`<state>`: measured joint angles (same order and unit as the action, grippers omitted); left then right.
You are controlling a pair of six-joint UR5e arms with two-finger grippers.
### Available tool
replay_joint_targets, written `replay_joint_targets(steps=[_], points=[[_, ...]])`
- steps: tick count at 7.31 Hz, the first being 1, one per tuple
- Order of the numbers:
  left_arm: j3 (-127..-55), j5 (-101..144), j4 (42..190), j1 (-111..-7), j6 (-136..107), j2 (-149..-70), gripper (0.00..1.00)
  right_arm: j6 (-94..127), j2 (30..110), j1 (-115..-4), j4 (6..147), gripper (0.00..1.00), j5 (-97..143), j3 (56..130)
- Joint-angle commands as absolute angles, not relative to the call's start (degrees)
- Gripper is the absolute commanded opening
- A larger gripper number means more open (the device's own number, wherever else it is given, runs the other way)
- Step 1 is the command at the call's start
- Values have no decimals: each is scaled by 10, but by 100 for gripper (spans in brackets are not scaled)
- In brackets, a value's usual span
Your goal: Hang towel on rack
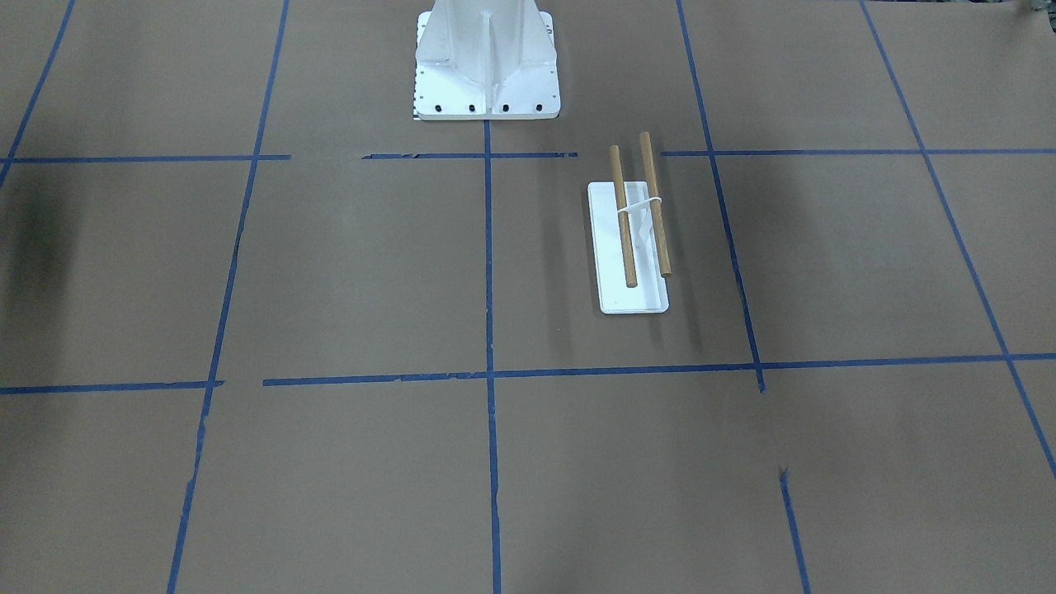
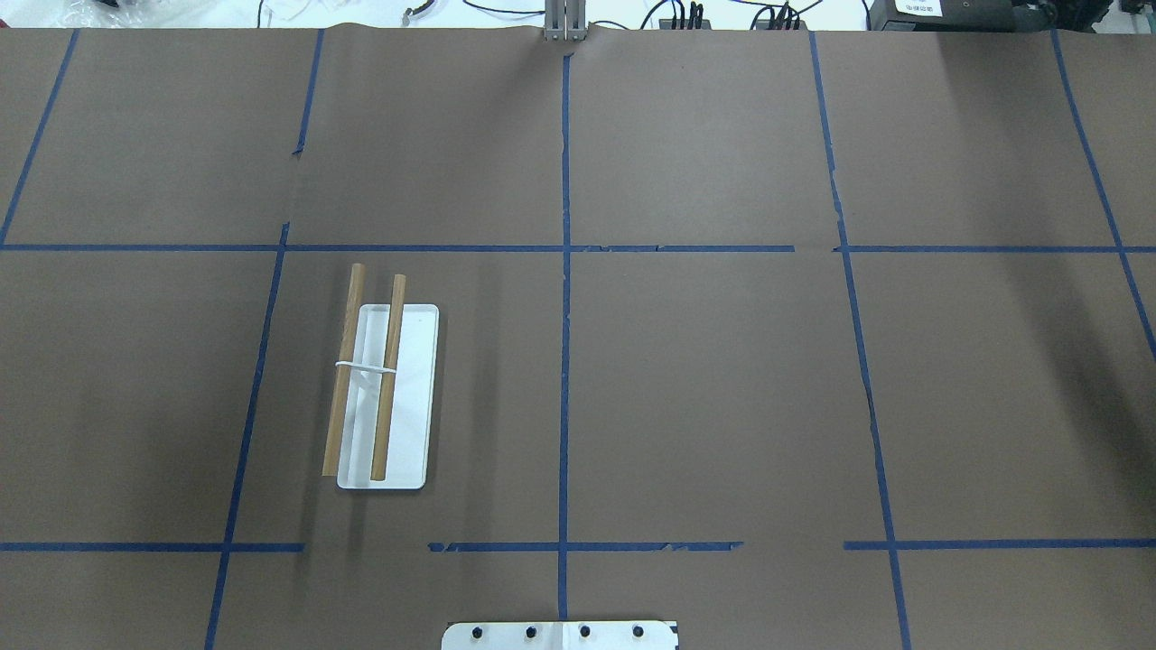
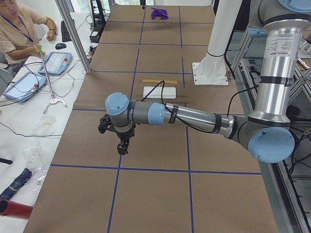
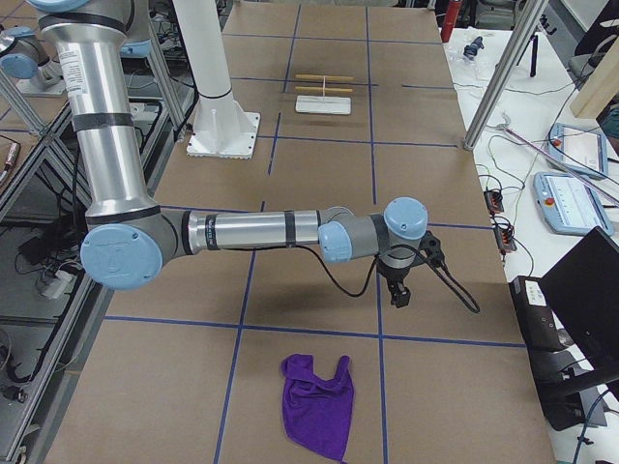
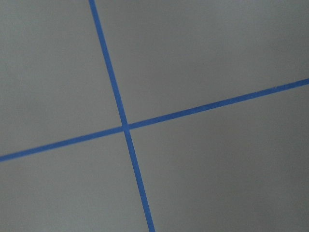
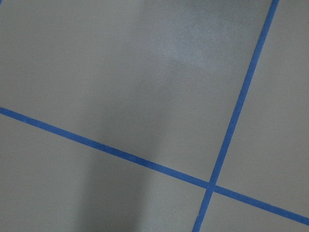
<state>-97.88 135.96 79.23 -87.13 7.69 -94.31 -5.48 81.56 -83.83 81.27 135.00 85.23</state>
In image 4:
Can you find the teach pendant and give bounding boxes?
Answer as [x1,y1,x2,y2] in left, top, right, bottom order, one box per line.
[546,123,608,180]
[533,172,615,236]

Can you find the orange relay board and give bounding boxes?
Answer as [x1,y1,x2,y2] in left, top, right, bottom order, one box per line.
[484,189,504,216]
[493,223,517,255]

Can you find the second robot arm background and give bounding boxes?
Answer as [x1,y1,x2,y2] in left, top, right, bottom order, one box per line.
[1,26,66,98]

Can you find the blue black handheld tool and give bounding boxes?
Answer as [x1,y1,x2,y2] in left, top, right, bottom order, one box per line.
[463,36,485,61]

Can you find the lower teach pendant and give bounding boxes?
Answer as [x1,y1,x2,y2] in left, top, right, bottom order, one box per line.
[533,172,615,236]

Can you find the black laptop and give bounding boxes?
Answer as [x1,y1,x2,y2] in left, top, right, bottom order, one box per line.
[539,227,618,368]

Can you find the wooden beam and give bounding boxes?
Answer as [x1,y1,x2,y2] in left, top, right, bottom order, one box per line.
[570,0,619,121]

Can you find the upper orange relay board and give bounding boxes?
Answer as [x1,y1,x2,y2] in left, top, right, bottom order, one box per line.
[484,189,504,216]

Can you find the aluminium frame post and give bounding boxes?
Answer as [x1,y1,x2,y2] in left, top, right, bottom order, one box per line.
[462,0,548,151]

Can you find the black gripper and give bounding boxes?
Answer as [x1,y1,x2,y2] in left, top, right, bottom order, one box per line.
[377,263,411,307]

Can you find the black box white label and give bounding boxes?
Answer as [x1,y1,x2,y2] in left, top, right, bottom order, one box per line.
[509,275,565,353]

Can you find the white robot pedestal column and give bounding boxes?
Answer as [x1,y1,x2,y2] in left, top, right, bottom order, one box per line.
[173,0,260,160]

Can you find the lower orange relay board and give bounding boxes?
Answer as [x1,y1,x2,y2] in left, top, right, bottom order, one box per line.
[493,223,517,255]

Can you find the upper teach pendant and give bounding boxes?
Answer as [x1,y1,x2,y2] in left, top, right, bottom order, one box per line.
[546,123,608,180]

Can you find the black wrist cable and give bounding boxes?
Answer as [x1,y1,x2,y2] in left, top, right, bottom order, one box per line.
[251,244,482,313]

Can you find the purple towel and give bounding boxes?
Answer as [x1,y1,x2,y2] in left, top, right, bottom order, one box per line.
[280,354,355,463]

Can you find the white wooden towel rack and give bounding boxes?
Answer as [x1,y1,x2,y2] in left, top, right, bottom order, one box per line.
[295,73,355,116]

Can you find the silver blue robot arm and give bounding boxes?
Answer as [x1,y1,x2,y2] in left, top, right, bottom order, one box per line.
[35,1,437,307]

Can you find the red fire extinguisher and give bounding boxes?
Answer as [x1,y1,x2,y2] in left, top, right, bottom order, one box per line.
[440,0,462,44]

